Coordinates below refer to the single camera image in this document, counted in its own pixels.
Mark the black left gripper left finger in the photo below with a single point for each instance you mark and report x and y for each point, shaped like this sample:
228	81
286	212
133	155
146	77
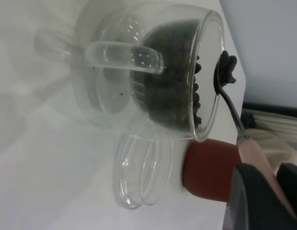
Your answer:
253	203

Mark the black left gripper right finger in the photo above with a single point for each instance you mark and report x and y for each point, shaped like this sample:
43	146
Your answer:
292	182

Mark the red ceramic mug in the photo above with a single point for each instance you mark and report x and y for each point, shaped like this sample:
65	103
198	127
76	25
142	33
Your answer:
208	170

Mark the spoonful of coffee beans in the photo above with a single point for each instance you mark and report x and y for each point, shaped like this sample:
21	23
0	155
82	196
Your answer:
228	64

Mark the coffee beans pile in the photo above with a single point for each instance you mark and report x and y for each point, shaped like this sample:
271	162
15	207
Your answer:
167	83

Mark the beige cloth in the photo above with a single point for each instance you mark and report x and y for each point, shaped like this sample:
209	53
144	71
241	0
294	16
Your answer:
270	141

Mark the clear double-wall glass cup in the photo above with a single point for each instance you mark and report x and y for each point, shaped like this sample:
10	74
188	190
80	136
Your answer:
114	55

